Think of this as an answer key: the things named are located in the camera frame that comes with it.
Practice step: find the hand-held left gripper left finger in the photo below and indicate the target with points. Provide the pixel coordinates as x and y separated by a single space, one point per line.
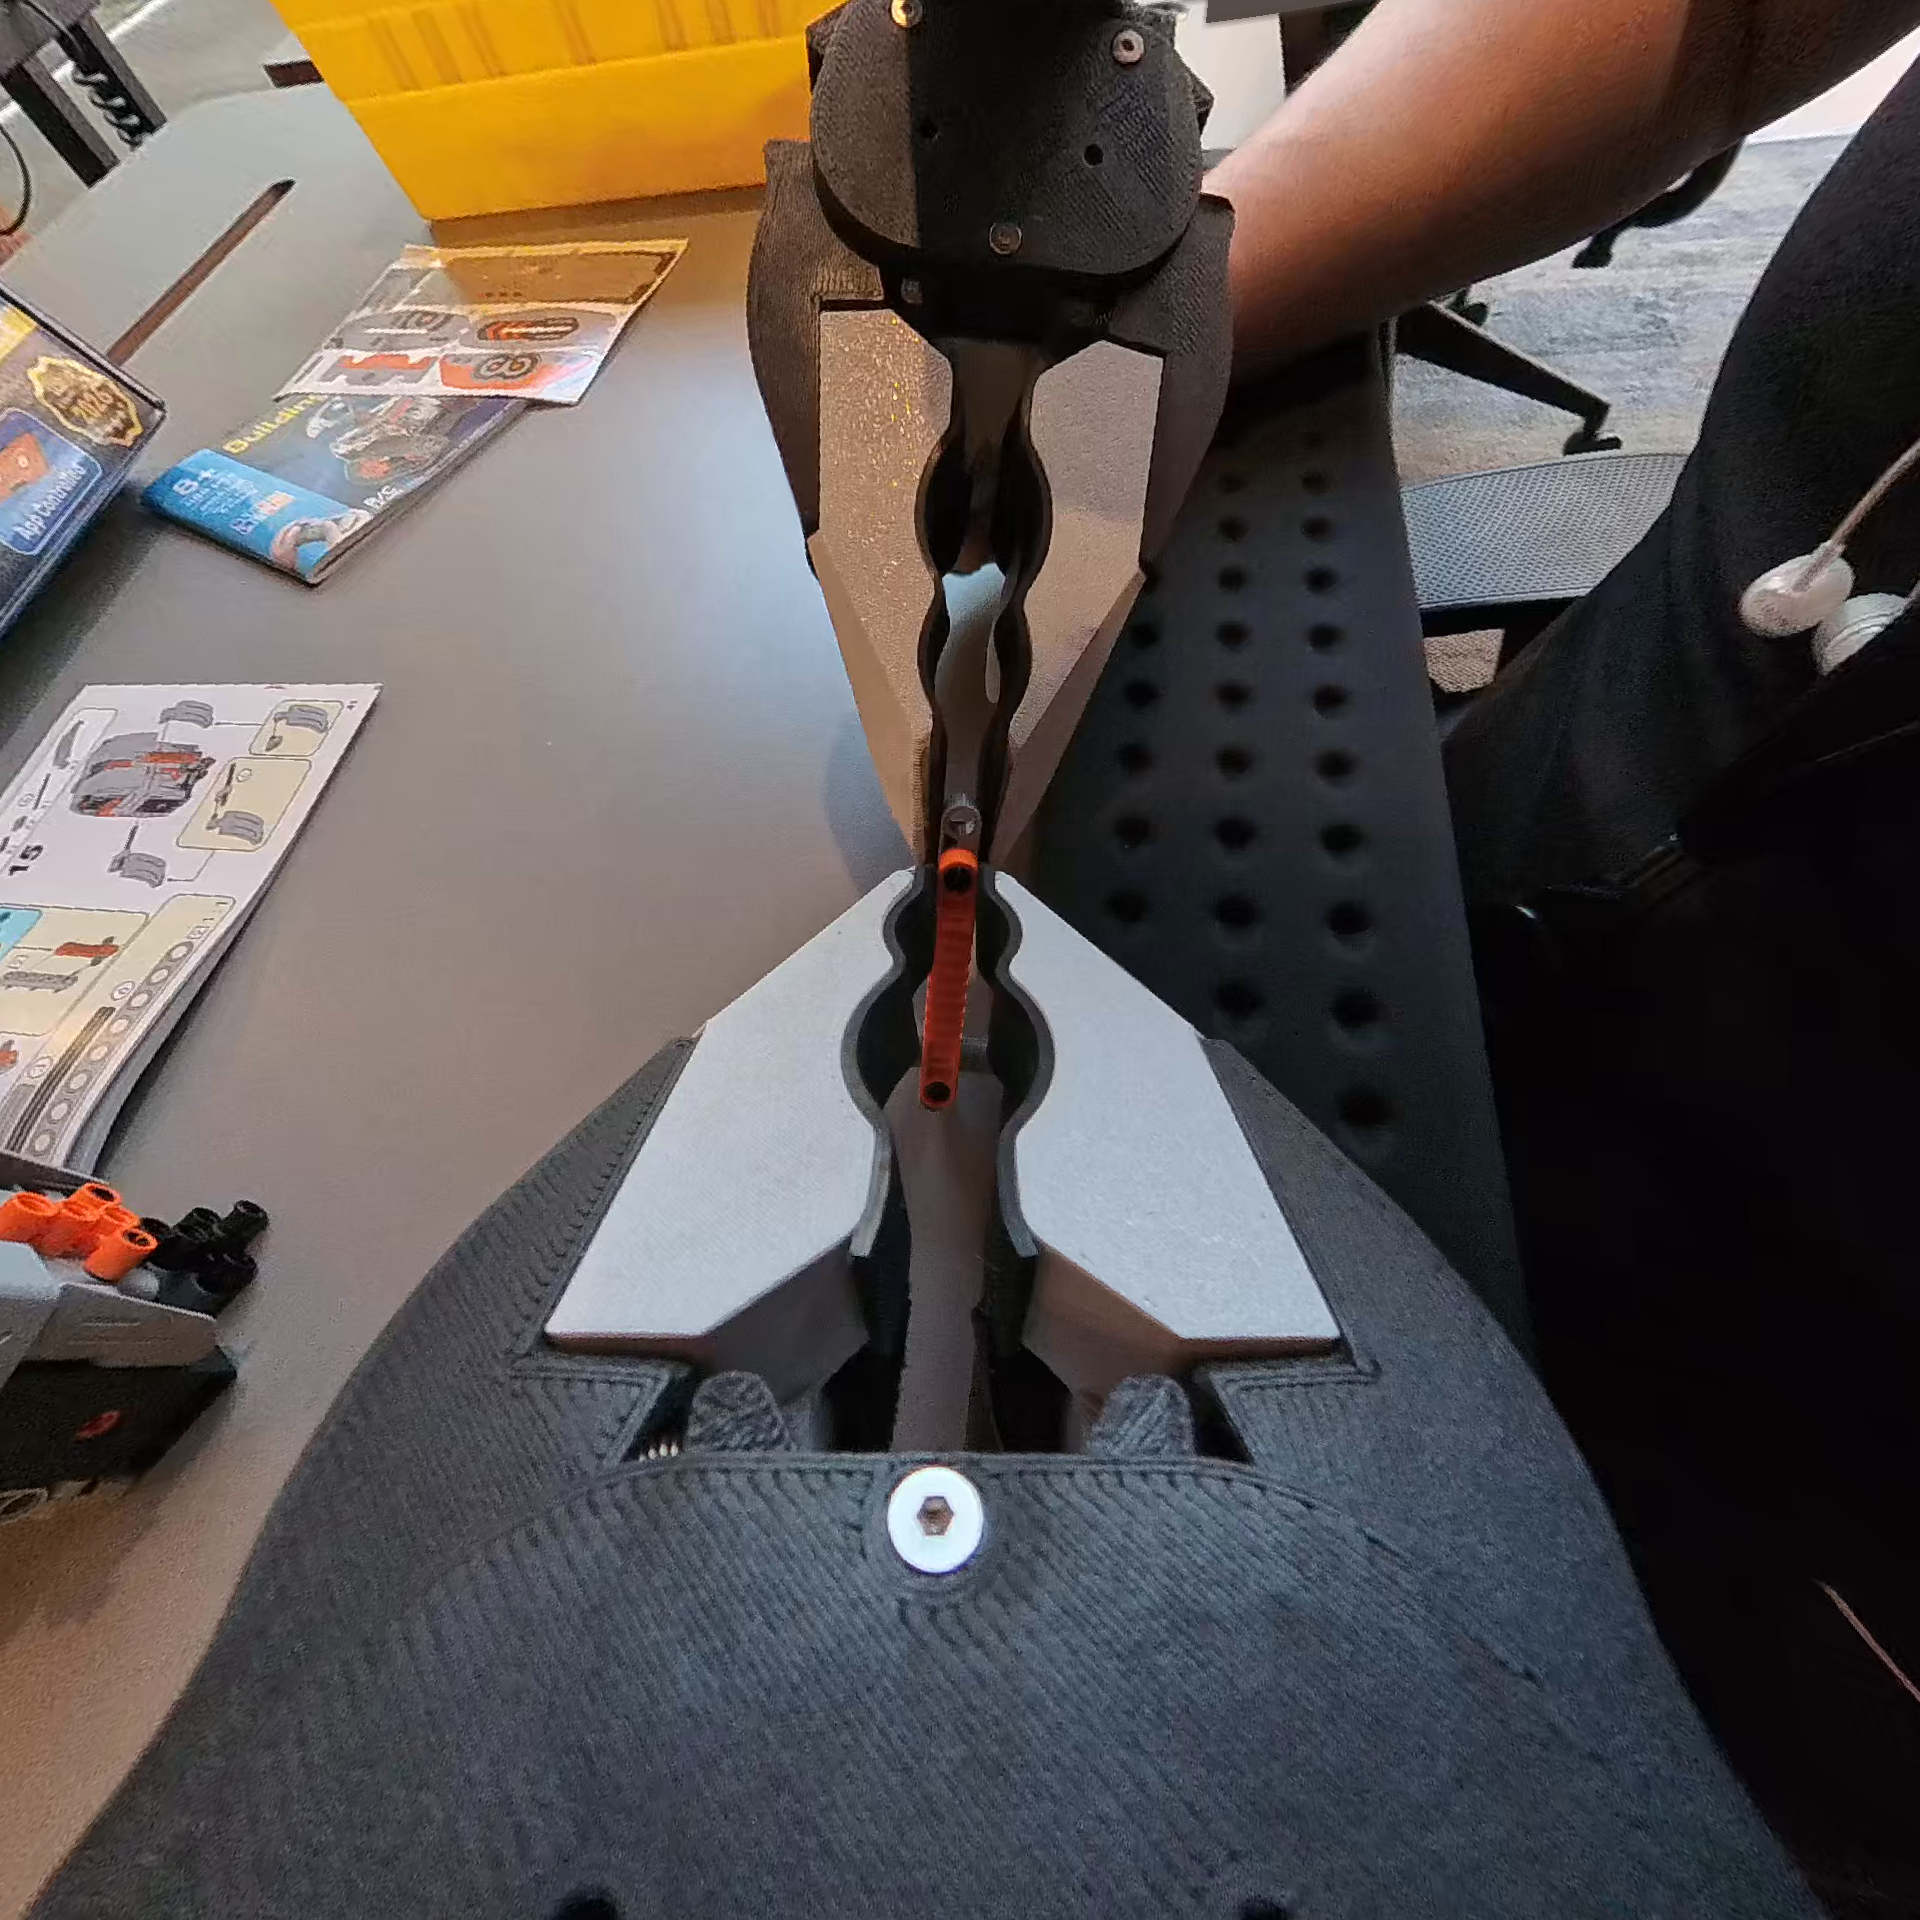
722 1200

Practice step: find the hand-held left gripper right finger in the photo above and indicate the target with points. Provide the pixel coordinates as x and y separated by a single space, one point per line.
1171 1200

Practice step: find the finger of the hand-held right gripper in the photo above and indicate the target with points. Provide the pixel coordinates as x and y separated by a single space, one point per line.
870 494
1097 510

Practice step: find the grey beam with orange rack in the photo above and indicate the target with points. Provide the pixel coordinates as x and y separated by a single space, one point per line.
949 975

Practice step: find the grey building-block robot model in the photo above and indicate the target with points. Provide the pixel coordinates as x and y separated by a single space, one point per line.
107 1348

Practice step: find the person's right forearm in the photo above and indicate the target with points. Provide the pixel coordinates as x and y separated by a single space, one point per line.
1471 164

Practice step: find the orange and white sticker sheet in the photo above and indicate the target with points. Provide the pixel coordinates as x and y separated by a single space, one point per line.
481 323

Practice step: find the yellow storage bin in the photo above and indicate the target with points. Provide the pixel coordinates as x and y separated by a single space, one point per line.
570 106

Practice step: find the black mesh office chair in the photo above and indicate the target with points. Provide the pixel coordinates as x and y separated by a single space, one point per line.
1547 524

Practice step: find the dark printed leaflet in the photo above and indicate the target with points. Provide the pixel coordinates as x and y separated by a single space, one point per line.
330 481

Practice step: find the person's black shirt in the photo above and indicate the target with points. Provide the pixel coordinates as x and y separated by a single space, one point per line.
1725 1124

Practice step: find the white instruction booklet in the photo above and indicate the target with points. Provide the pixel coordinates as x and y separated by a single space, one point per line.
149 900

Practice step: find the blue robot kit box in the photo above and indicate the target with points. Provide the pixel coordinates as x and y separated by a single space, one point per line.
60 481

